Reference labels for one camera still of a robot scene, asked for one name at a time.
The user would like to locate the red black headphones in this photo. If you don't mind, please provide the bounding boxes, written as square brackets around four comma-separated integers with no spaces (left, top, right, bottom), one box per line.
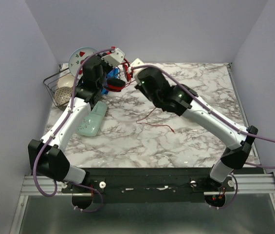
[103,58,133,92]

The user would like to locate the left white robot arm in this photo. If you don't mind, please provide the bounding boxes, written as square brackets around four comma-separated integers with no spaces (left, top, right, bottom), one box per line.
[28,55,113,193]

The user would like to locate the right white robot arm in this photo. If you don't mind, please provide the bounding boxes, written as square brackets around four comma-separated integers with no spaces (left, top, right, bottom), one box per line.
[132,67,258,191]

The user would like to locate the blue cloth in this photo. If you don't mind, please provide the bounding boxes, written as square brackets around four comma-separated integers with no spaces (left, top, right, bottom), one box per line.
[102,68,121,95]

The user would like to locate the cream ceramic bowl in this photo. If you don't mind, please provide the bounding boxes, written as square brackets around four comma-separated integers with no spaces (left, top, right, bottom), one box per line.
[57,74,74,88]

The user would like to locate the grey patterned bowl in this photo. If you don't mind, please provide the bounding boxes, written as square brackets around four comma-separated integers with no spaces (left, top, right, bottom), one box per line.
[54,87,72,105]

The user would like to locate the mint green rectangular tray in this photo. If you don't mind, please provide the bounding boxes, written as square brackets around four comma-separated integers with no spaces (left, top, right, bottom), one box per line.
[76,101,108,137]

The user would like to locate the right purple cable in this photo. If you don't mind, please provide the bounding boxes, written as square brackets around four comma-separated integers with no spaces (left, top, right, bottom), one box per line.
[129,64,275,210]

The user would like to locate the purple cable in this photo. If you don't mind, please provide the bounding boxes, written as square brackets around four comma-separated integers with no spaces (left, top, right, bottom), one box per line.
[129,64,275,210]
[31,47,117,213]

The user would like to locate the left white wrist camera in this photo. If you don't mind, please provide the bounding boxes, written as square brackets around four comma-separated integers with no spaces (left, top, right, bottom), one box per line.
[101,48,126,67]

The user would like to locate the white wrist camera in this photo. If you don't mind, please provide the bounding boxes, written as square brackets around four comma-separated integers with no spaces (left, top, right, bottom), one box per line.
[127,58,145,79]
[101,48,126,67]

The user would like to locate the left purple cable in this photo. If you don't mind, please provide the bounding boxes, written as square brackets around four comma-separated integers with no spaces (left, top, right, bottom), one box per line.
[31,47,117,213]

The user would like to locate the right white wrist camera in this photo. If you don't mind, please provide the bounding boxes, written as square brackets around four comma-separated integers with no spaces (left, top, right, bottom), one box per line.
[127,58,145,79]

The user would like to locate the black wire dish rack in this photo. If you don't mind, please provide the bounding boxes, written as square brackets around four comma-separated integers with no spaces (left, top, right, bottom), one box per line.
[43,67,71,111]

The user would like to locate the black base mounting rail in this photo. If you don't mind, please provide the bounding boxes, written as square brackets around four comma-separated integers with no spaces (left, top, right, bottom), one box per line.
[62,168,234,204]

